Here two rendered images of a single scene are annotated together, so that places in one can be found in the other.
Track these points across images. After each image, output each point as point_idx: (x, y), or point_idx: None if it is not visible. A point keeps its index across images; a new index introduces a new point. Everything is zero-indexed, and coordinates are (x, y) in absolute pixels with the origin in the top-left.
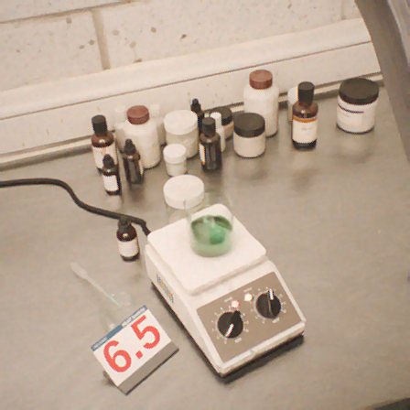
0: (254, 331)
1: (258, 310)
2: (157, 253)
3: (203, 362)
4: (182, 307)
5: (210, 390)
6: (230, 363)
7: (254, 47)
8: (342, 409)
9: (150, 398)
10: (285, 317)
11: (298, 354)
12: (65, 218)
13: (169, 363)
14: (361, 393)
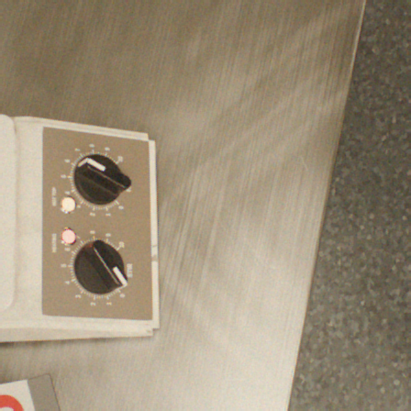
0: (128, 232)
1: (100, 203)
2: None
3: (105, 346)
4: (7, 331)
5: (165, 364)
6: (156, 307)
7: None
8: (319, 182)
9: None
10: (129, 165)
11: (184, 183)
12: None
13: (71, 405)
14: (308, 135)
